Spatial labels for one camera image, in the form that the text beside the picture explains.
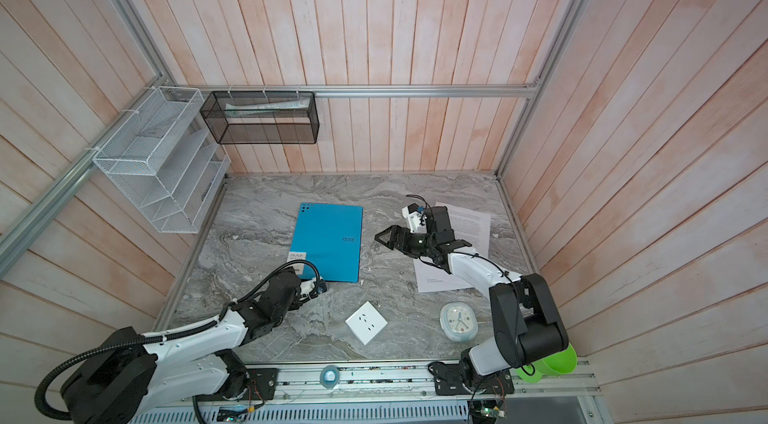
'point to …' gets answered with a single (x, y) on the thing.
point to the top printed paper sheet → (471, 226)
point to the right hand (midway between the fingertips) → (385, 241)
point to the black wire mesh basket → (262, 117)
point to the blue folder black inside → (330, 237)
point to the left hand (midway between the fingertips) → (288, 278)
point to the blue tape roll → (330, 376)
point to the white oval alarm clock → (459, 321)
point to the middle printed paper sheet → (433, 278)
